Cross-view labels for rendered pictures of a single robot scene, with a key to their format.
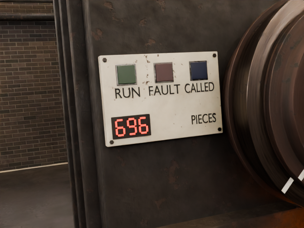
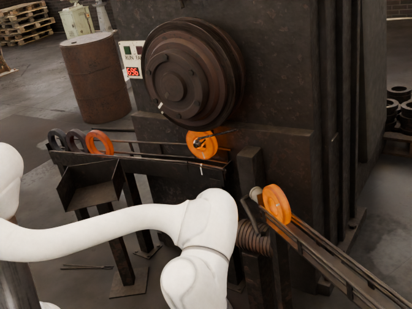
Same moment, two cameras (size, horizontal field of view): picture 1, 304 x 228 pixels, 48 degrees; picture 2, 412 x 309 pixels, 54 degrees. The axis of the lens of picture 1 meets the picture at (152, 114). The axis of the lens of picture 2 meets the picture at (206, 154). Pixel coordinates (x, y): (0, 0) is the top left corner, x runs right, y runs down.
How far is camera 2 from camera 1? 1.83 m
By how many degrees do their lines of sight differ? 59
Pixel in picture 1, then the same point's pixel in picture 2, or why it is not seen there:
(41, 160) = not seen: hidden behind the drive
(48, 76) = not seen: outside the picture
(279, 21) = (148, 41)
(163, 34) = (141, 30)
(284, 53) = (148, 57)
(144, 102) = (135, 62)
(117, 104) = (127, 62)
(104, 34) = (121, 31)
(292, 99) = not seen: hidden behind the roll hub
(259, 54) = (143, 56)
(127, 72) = (126, 49)
